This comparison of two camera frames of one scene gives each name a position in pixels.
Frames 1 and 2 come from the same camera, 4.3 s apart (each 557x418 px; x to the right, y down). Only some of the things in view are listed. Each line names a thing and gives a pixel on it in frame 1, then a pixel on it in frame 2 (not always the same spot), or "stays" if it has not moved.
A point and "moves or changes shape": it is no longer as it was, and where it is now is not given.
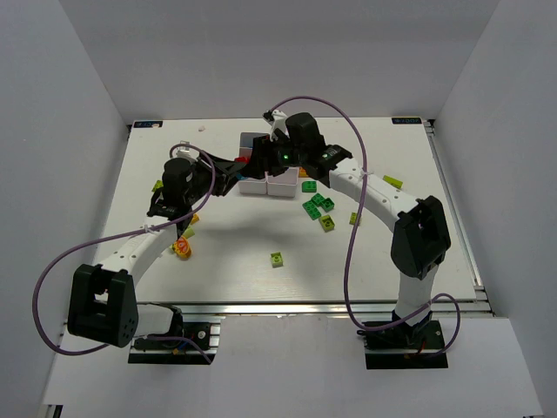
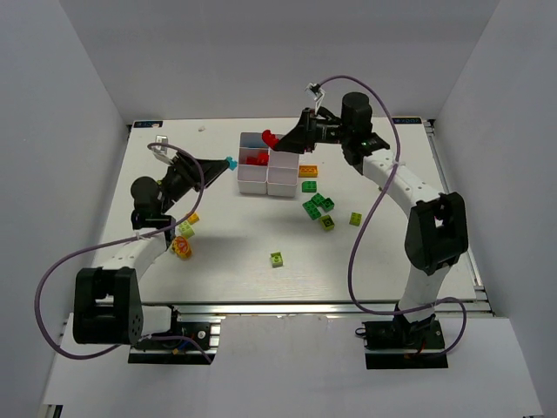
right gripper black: x=265 y=156 → x=308 y=131
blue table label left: x=157 y=124 stays
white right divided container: x=283 y=185 stays
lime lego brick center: x=277 y=259 stays
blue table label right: x=406 y=120 stays
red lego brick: x=244 y=159 moves or changes shape
